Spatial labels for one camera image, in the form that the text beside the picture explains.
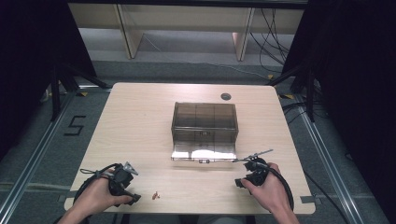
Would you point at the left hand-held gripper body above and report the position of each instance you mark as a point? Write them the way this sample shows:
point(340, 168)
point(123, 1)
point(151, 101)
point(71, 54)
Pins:
point(120, 179)

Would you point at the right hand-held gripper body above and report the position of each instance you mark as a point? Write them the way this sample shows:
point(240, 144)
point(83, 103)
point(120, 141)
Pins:
point(257, 174)

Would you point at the person's right hand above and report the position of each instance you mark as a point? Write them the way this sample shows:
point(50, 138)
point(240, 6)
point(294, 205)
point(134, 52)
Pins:
point(274, 193)

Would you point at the person's left hand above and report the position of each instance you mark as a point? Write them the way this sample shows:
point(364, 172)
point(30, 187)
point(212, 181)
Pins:
point(95, 196)

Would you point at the small orange trinket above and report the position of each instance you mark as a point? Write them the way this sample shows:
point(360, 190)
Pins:
point(155, 195)

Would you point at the smoky transparent plastic storage box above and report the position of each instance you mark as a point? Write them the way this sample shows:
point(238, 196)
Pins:
point(204, 130)

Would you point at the black metal stand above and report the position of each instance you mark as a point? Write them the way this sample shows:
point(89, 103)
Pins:
point(56, 93)
point(309, 93)

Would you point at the black curtain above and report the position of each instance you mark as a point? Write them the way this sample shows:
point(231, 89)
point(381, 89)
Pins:
point(351, 77)
point(31, 62)

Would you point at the light wooden desk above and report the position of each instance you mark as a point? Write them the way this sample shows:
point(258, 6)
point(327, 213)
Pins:
point(186, 18)

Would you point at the aluminium floor rail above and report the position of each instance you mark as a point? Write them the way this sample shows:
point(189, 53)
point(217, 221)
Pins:
point(37, 155)
point(330, 161)

